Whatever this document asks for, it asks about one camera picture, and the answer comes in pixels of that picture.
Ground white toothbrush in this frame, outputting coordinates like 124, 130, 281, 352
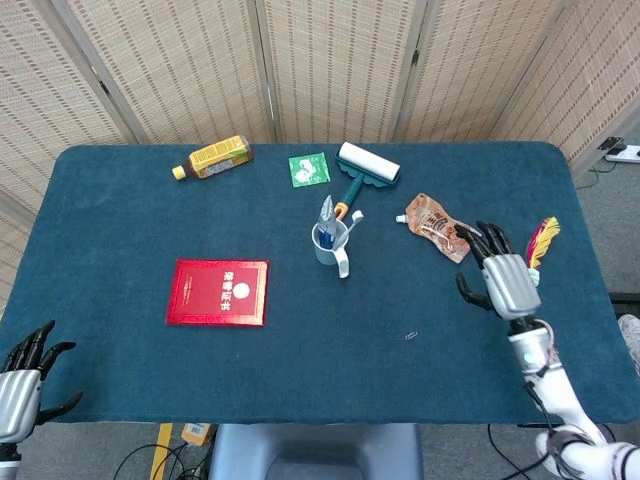
329, 210, 364, 249

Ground green sachet packet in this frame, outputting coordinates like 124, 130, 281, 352
288, 152, 333, 189

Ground white mug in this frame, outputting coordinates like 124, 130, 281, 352
311, 219, 351, 280

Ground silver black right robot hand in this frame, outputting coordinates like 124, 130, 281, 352
453, 221, 543, 321

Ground yellow box with barcode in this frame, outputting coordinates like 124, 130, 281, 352
180, 422, 217, 447

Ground woven folding screen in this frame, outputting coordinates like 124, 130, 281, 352
0, 0, 640, 316

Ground white shoe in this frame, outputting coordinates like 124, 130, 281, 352
618, 314, 640, 376

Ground teal lint roller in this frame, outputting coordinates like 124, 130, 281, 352
333, 141, 402, 221

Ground red yellow feather shuttlecock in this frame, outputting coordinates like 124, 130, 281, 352
524, 216, 562, 289

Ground tea bottle with yellow label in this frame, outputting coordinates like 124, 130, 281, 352
171, 135, 255, 182

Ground blue white toothpaste tube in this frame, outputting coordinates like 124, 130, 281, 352
315, 194, 337, 249

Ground white power strip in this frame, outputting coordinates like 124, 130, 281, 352
598, 136, 640, 165

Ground blue table cloth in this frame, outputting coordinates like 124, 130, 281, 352
0, 142, 632, 426

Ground brown spout pouch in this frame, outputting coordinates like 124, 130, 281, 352
394, 192, 483, 265

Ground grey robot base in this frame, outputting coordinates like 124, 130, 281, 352
207, 423, 425, 480

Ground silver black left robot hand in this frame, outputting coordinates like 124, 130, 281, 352
0, 319, 85, 445

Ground black floor cables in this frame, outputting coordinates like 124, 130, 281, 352
115, 442, 211, 480

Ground red certificate book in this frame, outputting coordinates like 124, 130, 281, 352
165, 258, 270, 329

